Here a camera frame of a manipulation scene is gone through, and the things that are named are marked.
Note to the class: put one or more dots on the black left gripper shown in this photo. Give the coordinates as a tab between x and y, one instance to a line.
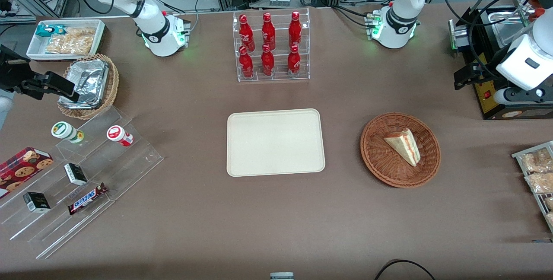
478	74

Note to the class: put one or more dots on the clear bag of pastry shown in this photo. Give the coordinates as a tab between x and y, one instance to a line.
540	182
538	160

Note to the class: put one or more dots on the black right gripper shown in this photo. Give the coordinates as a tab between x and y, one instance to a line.
12	77

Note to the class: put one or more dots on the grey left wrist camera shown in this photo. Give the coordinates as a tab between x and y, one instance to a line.
518	96

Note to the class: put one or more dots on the green lid cup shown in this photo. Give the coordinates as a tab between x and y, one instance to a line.
65	131

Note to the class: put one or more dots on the cream plastic tray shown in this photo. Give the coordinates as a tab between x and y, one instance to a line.
276	142

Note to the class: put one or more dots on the large brown wicker basket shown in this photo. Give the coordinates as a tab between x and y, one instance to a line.
380	159

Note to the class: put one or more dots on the grey device edge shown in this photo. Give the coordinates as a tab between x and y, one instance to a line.
281	276

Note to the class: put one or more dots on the steel warmer pan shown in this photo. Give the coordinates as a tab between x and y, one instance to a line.
505	25

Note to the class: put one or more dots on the red lid cup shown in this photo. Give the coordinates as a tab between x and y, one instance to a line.
117	134

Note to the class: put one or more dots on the clear acrylic stepped shelf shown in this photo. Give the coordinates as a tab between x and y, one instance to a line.
129	167

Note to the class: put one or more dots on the small tan wicker basket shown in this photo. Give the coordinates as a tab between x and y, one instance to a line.
113	81

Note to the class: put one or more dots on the white rectangular bin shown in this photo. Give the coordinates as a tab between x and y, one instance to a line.
36	51

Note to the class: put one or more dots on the small black box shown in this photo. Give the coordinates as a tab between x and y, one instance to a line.
36	202
75	174

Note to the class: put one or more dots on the red cookie box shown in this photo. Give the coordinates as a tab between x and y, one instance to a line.
21	167

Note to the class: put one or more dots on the white power strip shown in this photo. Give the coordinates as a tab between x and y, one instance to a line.
279	0

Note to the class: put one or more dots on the clear acrylic bottle rack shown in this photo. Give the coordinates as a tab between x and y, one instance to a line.
278	79

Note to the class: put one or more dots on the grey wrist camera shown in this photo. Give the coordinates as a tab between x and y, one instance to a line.
5	113
518	96

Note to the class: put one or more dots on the red cola bottle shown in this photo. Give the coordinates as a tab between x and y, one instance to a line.
295	29
246	33
268	31
267	64
246	66
293	63

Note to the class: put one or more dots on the aluminium foil container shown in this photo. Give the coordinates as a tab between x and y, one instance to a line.
88	79

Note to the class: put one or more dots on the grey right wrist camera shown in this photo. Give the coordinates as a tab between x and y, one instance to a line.
5	113

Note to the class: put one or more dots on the triangular sandwich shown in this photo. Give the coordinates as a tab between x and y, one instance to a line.
404	146

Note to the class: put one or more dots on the clear bag of crackers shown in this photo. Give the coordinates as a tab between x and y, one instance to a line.
71	42

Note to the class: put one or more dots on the teal snack packet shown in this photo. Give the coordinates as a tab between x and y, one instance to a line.
47	30

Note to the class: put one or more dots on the Snickers chocolate bar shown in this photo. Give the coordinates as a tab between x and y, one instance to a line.
86	199

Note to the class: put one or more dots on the black food warmer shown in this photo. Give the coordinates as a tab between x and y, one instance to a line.
490	107

